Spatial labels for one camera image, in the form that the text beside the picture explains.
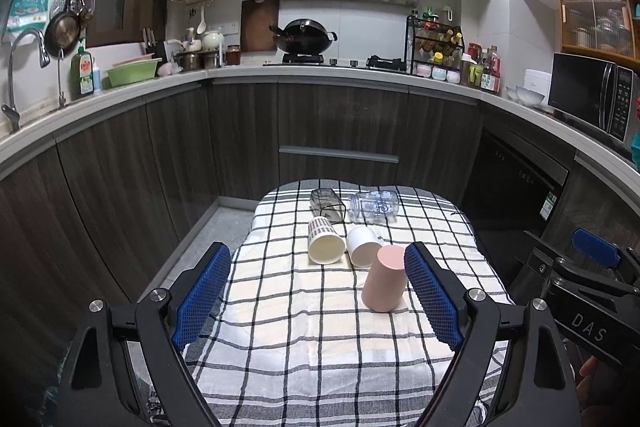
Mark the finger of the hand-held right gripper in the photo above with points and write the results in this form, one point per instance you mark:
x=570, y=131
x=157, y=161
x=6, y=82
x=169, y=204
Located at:
x=595, y=248
x=537, y=265

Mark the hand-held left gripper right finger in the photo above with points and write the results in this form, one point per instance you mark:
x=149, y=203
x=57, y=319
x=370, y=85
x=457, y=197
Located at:
x=434, y=302

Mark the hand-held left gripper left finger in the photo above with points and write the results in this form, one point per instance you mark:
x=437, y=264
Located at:
x=200, y=302

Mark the pink cup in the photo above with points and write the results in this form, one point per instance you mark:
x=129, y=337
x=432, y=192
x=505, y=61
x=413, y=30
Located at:
x=382, y=282

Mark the white cup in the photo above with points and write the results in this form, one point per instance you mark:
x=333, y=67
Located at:
x=362, y=248

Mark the cream red patterned paper cup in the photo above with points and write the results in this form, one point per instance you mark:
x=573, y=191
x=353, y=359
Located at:
x=325, y=247

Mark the person's right hand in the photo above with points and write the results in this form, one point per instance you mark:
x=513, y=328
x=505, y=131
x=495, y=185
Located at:
x=590, y=372

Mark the black built-in dishwasher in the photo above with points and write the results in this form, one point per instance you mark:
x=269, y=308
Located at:
x=505, y=187

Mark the black white checked tablecloth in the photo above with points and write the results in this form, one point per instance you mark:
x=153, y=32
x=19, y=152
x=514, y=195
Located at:
x=300, y=332

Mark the black microwave oven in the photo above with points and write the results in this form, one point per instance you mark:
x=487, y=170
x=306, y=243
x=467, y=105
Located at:
x=585, y=94

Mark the white bowl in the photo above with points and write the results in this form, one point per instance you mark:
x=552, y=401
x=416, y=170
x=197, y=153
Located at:
x=531, y=97
x=511, y=93

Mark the row of condiment bottles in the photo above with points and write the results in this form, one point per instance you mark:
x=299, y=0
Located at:
x=487, y=72

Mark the wooden glass door cabinet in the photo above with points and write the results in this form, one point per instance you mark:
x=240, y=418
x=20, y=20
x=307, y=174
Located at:
x=595, y=17

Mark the green plastic basin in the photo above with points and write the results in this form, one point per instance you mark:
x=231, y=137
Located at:
x=131, y=73

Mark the steel cooking pot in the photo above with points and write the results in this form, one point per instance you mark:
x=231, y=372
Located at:
x=195, y=59

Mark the small white bottle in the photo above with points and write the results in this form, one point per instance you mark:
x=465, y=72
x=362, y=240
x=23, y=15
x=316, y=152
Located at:
x=97, y=79

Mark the red sauce jar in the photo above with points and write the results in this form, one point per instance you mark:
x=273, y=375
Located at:
x=233, y=56

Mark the green dish soap bottle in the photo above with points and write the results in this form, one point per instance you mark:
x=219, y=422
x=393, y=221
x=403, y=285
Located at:
x=82, y=74

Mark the knife block with knives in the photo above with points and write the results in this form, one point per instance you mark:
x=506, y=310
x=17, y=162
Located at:
x=155, y=49

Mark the black gas stove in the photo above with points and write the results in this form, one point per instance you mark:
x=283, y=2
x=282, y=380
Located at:
x=340, y=63

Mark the white teapot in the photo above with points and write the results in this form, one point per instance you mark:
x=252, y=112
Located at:
x=213, y=39

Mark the white ladle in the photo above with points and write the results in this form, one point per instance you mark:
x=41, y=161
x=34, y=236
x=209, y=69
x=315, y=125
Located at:
x=201, y=24

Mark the brown wooden cutting board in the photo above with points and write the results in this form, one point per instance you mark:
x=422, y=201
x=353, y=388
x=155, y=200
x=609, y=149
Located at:
x=259, y=26

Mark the black wok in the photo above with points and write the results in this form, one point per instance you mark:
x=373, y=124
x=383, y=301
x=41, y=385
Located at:
x=305, y=36

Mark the hanging frying pan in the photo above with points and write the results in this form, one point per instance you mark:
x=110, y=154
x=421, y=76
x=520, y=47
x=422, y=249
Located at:
x=62, y=34

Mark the tall chrome kitchen faucet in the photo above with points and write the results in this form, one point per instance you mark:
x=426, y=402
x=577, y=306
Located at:
x=27, y=38

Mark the green white plastic bag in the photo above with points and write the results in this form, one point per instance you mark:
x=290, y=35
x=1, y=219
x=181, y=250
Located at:
x=27, y=9

